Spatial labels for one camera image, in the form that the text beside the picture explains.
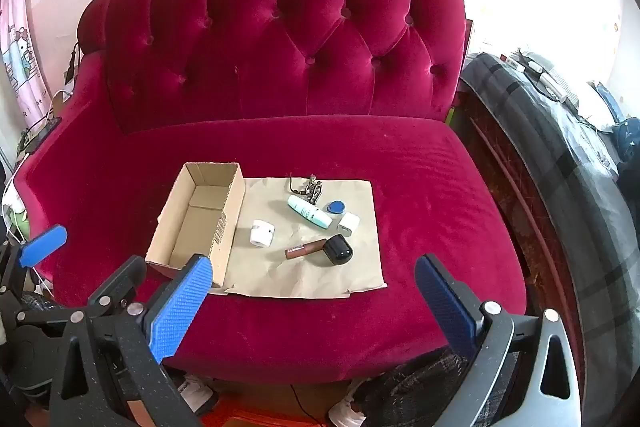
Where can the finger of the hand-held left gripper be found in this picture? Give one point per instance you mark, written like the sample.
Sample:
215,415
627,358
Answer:
122,278
44,244

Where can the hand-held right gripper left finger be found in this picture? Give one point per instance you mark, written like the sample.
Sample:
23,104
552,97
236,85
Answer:
182,312

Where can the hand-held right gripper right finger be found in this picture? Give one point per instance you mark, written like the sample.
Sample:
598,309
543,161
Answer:
445,307

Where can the cardboard box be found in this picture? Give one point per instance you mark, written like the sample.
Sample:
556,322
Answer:
195,217

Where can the white cream jar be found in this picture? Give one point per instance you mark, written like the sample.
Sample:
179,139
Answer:
261,234

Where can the black round container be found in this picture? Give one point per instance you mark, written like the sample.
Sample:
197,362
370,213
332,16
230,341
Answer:
337,252

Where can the white charger plug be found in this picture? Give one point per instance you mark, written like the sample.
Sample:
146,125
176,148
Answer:
348,223

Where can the brown lipstick tube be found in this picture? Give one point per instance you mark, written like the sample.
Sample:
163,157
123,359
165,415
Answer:
302,251

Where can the light blue bottle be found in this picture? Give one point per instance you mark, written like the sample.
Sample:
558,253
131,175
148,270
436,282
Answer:
307,210

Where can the person's plaid trouser leg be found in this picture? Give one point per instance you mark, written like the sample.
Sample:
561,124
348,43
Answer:
410,387

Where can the grey plaid bed blanket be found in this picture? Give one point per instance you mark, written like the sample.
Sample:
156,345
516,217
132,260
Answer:
565,187

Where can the pink cartoon curtain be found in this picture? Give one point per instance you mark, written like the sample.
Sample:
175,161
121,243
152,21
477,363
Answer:
20,52

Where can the blue star-print pillow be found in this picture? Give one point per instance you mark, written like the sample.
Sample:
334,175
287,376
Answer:
630,134

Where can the red velvet tufted sofa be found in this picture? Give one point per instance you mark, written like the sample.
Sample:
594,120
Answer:
300,57

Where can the dark wooden bed frame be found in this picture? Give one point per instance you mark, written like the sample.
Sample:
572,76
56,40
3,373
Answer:
505,207

